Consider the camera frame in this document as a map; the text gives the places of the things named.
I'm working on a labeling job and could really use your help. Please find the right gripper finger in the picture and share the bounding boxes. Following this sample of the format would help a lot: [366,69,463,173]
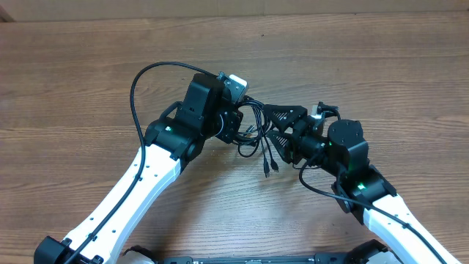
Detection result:
[263,104,307,132]
[267,131,295,164]

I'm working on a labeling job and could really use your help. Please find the smooth black USB cable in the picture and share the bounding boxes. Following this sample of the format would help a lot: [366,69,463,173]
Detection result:
[232,95,280,174]

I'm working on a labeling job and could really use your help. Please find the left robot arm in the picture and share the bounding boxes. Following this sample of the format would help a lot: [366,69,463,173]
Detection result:
[33,73,248,264]

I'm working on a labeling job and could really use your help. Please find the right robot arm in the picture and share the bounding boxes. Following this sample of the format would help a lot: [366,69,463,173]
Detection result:
[263,103,458,263]

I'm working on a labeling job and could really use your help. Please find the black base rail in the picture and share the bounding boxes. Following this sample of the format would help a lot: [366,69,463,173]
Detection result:
[120,240,393,264]

